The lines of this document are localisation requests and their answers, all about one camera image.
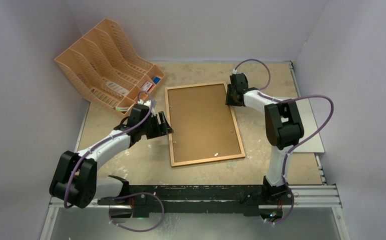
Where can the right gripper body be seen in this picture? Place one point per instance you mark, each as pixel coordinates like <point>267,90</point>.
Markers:
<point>233,95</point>

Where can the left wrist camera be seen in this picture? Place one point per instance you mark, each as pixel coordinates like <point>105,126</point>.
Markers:
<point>149,103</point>

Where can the red white small box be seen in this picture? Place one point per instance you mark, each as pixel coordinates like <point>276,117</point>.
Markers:
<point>147,86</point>

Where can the blue small box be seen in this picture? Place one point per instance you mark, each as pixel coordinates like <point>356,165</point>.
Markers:
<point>156,80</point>

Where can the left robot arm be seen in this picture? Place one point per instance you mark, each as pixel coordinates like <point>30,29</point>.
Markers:
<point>76,181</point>

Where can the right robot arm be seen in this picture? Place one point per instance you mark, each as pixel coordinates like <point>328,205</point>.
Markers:
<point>274,182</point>

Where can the brown wooden picture frame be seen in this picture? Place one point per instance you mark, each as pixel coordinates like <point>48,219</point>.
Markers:
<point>174,149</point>

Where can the orange plastic file organizer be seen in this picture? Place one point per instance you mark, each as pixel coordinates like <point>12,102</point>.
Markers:
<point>105,69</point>

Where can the green white small item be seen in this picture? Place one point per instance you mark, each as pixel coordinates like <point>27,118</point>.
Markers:
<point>121,109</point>

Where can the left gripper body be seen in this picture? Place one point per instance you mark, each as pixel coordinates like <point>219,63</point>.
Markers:
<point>151,128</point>

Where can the white panel sheet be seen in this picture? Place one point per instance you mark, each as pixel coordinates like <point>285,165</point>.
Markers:
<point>309,132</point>

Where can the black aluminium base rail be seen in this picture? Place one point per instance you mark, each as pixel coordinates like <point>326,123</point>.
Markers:
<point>224,199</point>

